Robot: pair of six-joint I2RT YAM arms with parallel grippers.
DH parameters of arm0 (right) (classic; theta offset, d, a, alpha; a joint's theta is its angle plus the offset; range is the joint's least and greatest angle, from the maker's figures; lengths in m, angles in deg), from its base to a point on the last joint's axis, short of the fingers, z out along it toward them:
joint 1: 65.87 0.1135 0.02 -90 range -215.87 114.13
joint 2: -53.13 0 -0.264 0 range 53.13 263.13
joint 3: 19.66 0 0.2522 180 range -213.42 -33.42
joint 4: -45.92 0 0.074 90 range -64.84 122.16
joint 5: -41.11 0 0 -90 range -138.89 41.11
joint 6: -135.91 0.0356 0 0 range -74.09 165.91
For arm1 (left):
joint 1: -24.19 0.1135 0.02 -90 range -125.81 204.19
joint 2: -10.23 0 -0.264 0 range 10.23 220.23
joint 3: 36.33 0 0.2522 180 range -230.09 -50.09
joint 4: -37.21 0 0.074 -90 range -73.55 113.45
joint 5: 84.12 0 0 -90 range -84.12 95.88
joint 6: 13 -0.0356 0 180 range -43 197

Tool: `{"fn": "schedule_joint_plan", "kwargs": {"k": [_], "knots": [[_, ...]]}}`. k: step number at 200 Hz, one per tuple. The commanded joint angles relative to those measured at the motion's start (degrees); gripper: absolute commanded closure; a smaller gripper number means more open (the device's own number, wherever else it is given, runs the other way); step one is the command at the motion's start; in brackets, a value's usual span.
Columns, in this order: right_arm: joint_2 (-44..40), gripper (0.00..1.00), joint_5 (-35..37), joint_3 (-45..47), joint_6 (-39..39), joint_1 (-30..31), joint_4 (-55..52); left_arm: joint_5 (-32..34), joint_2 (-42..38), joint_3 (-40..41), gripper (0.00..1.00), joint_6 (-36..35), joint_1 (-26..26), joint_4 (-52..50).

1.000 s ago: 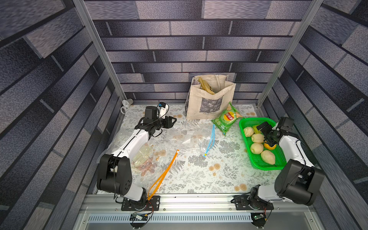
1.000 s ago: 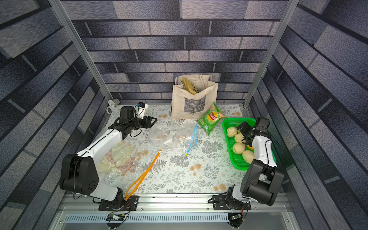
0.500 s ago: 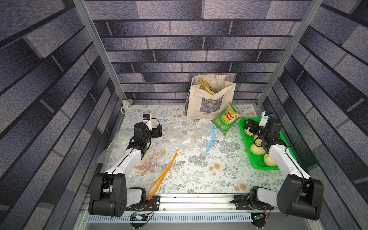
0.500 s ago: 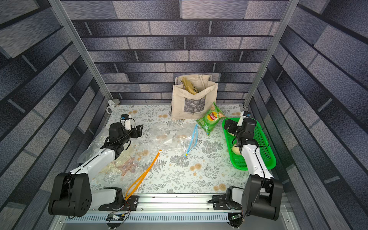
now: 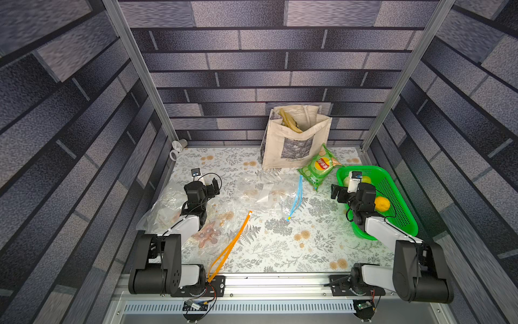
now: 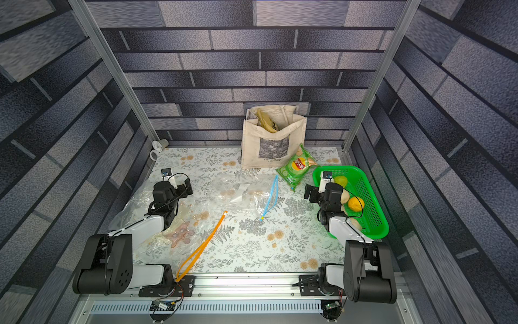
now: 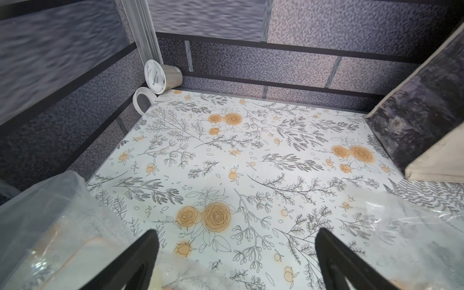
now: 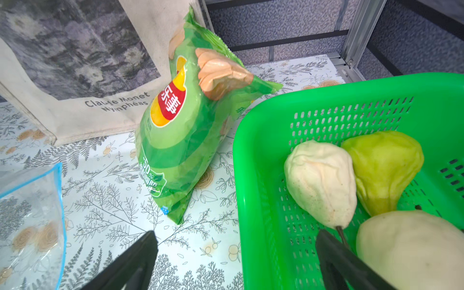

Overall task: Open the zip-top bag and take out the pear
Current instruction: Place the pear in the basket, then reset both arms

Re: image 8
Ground pale pear with stem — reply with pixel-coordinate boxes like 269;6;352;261
356;210;464;290

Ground clear bag of buns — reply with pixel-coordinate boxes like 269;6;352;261
1;163;66;290

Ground beige round fruit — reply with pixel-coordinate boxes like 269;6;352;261
284;140;357;246

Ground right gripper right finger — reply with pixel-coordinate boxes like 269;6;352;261
315;230;394;290

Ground green fruit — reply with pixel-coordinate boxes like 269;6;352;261
341;130;424;217

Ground green chips bag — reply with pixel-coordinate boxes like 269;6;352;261
135;11;282;224

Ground beige canvas tote bag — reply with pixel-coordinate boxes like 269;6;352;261
1;1;211;146

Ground right aluminium frame post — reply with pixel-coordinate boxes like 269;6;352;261
326;1;392;83

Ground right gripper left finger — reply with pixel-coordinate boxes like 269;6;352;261
83;230;158;290

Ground green plastic basket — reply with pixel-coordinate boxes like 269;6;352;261
233;72;464;290

